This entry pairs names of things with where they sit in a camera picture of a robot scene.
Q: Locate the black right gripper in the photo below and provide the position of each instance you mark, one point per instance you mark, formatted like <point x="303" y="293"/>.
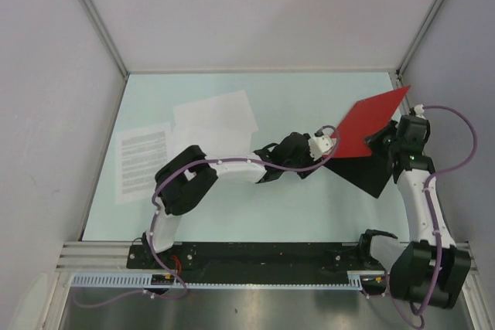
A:
<point x="373" y="141"/>

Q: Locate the aluminium corner post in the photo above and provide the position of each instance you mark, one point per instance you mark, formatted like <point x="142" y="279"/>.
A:
<point x="427" y="22"/>
<point x="94" y="16"/>

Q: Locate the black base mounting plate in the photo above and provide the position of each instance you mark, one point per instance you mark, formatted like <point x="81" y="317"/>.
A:
<point x="271" y="274"/>

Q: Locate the aluminium right corner post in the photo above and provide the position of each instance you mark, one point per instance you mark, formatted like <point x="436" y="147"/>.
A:
<point x="427" y="22"/>

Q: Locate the blank white paper upper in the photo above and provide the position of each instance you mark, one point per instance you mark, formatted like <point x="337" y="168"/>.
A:
<point x="230" y="111"/>

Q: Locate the aluminium front frame rail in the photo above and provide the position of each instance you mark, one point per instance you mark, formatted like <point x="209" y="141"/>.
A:
<point x="93" y="256"/>

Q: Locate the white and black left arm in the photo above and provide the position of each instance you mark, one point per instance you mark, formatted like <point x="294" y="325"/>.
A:
<point x="184" y="182"/>

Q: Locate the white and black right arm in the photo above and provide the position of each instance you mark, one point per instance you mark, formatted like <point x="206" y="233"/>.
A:
<point x="430" y="269"/>

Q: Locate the blank white paper lower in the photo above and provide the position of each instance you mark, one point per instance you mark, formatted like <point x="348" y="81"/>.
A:
<point x="220" y="142"/>

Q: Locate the printed text paper sheet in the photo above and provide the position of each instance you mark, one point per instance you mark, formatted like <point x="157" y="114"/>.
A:
<point x="140" y="153"/>

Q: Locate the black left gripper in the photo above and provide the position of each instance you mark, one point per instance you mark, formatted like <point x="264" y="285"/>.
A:
<point x="308" y="158"/>

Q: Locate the aluminium left corner post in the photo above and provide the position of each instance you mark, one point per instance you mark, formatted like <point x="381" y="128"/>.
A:
<point x="94" y="16"/>

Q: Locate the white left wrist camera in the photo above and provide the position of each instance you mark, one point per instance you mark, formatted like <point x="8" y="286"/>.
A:
<point x="320" y="146"/>

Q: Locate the red and black file folder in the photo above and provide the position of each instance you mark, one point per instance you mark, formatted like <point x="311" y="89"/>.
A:
<point x="365" y="134"/>

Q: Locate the light blue slotted cable duct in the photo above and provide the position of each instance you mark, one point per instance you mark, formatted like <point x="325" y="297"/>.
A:
<point x="151" y="281"/>

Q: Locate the blank white paper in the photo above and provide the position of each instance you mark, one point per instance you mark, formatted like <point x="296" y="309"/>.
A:
<point x="230" y="111"/>
<point x="220" y="142"/>

